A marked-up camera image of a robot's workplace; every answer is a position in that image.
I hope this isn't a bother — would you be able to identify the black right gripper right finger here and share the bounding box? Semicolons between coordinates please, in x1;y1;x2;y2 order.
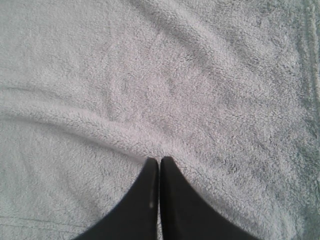
159;156;257;240

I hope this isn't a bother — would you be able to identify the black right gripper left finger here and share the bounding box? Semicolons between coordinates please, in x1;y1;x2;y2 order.
76;157;159;240

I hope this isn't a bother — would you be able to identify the light blue terry towel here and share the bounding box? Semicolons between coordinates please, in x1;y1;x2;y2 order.
0;0;320;240

